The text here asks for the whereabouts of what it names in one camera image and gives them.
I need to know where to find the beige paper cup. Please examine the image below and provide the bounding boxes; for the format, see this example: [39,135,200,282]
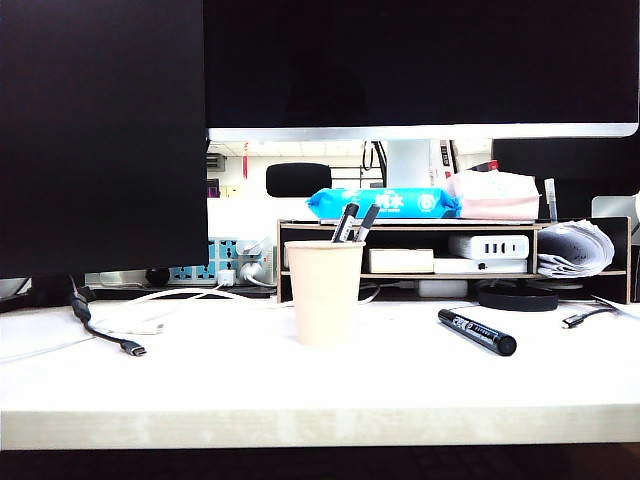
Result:
[283,239,367,347]

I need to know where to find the black marker with grey label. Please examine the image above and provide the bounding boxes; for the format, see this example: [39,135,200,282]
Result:
[352,203,382,243]
[331,202,360,243]

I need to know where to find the white sheet of paper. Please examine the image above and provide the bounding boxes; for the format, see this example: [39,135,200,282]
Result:
[591,294,640,322]

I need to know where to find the black office chair headrest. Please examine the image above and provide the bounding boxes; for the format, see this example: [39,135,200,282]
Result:
[265,162,333,198]

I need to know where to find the white round power plug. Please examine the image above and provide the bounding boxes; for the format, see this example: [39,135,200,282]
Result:
[238,261,266,286]

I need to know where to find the blue wet wipes pack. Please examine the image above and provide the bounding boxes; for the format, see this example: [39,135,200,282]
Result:
[305,186,462,220]

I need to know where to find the cream rectangular box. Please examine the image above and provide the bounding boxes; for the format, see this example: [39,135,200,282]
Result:
[368,248,435,274]

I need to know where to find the white blue power strip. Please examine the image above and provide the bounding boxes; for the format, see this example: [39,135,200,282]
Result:
[167,238,277,287]

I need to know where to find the white power adapter brick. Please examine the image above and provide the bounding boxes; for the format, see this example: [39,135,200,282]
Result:
[418,279,469,299]

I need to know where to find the flat white box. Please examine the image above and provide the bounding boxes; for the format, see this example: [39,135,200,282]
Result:
[433,257,529,274]

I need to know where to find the white multi-port USB charger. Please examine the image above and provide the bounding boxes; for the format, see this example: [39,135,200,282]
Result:
[448,234,530,260]

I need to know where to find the wooden desk shelf organizer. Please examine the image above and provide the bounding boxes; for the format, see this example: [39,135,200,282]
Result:
[276,215,632,305]

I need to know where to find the pink white tissue pack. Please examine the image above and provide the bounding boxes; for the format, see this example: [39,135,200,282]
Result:
[444,169,541,220]

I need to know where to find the large monitor with silver bezel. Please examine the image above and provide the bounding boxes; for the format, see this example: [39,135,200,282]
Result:
[202,0,640,143]

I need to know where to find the black round disc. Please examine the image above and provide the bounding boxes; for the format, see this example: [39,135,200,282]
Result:
[476,283,560,313]

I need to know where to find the black computer monitor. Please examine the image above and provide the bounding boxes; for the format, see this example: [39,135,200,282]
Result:
[0,0,210,311]

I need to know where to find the rolled printed papers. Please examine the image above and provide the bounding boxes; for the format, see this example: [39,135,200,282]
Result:
[537,219,615,279]

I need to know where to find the white device with silver back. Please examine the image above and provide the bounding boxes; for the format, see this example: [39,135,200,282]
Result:
[590,190,640,232]

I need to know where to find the white cable with connector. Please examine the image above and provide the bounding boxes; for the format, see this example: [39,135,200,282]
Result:
[92,285,294,337]

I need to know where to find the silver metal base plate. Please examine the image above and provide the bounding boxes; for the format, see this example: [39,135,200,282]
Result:
[83,269,174,290]

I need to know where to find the black USB-C cable with grey plug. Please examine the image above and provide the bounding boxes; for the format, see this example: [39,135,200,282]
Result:
[69,277,149,358]

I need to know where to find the black cable with slim plug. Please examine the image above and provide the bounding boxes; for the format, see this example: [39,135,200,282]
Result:
[560,305,619,330]

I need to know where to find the thin white cable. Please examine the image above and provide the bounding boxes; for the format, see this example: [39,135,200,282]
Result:
[0,333,97,364]

